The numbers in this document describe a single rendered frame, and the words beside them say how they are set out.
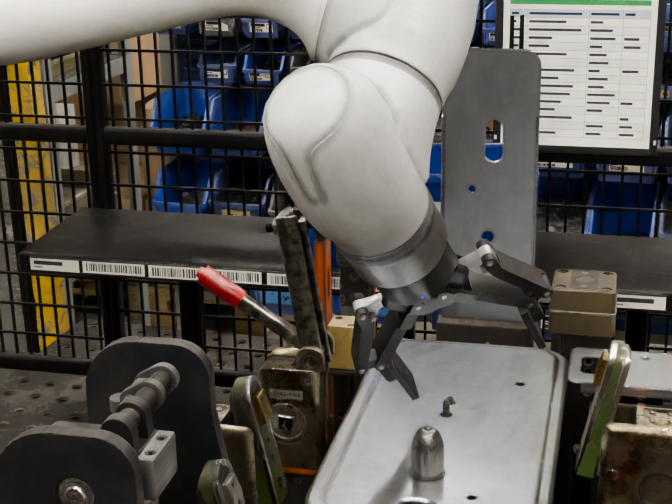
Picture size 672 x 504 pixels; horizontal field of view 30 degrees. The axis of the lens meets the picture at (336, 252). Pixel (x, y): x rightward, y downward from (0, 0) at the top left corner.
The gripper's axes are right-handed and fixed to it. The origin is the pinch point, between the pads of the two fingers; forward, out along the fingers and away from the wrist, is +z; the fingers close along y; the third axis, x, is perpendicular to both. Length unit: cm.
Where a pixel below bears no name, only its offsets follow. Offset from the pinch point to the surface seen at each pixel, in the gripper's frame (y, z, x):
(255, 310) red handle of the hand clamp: 19.5, -4.8, -12.4
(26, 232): 110, 100, -147
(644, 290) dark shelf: -19.0, 31.1, -19.4
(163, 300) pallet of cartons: 117, 195, -190
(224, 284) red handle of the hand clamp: 21.4, -7.6, -15.1
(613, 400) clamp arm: -11.2, 3.0, 8.6
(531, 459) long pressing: -1.6, 5.8, 9.8
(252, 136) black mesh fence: 23, 22, -64
